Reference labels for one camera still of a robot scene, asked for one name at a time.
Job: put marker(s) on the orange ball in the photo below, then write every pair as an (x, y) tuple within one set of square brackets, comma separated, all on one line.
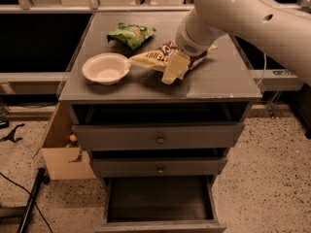
[(73, 138)]

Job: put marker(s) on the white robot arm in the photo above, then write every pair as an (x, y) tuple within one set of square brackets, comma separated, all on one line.
[(285, 36)]

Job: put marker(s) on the white paper bowl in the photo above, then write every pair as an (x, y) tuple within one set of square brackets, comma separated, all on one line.
[(106, 68)]

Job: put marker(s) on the black stand leg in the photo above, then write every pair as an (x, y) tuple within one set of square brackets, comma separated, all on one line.
[(41, 175)]

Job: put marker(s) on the green chip bag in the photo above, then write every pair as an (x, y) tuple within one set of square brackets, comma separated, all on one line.
[(133, 35)]

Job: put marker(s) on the grey middle drawer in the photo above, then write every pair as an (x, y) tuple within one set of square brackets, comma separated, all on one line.
[(158, 167)]

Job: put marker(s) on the grey top drawer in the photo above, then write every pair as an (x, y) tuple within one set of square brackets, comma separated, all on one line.
[(158, 136)]

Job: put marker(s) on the brown yellow chip bag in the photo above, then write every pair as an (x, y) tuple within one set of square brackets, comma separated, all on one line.
[(157, 59)]

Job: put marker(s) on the grey drawer cabinet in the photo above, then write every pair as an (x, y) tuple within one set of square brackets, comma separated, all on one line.
[(219, 90)]

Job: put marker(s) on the cardboard box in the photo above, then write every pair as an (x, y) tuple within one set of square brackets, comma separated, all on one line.
[(63, 160)]

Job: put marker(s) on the grey drawer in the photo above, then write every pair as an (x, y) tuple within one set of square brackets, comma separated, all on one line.
[(158, 167), (158, 136), (160, 205)]

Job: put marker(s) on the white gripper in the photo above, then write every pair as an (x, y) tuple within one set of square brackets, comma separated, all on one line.
[(187, 43)]

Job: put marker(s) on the black clamp tool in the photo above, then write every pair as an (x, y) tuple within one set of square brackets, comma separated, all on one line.
[(12, 135)]

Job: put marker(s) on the grey bottom drawer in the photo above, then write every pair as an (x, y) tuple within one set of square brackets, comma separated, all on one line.
[(160, 205)]

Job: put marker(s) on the metal frame rail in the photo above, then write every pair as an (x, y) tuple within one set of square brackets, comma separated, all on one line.
[(61, 9)]

